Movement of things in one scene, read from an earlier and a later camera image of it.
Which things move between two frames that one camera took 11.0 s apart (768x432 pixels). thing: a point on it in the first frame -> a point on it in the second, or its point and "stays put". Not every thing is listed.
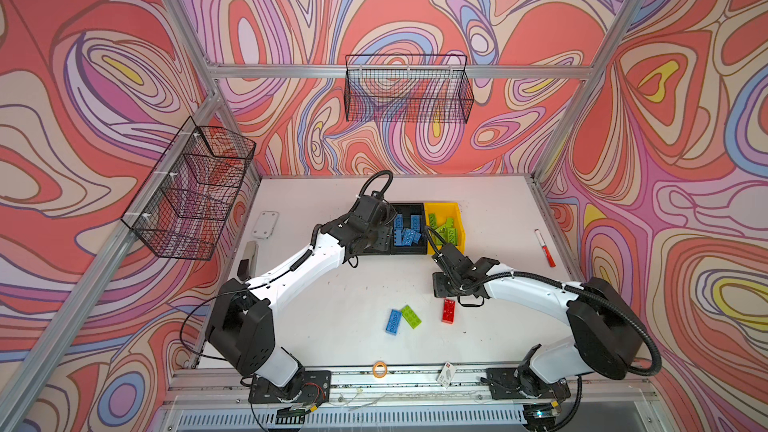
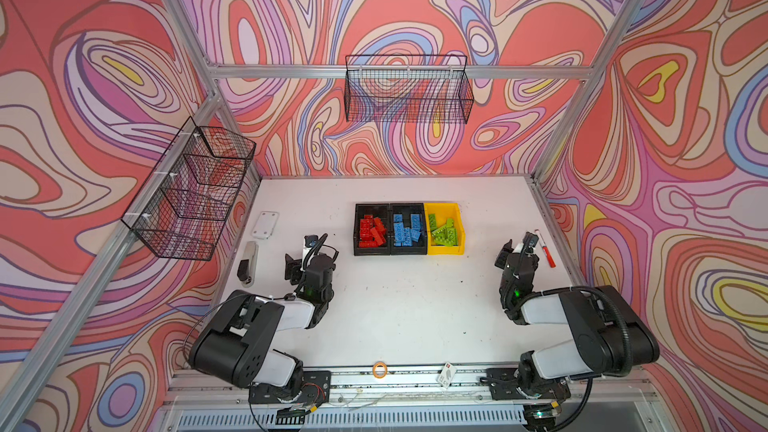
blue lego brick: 398,222 stays put
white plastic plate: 265,225 stays put
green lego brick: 451,236 stays put
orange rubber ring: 374,367 stays put
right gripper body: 447,285 -> 504,256
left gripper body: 379,239 -> 293,269
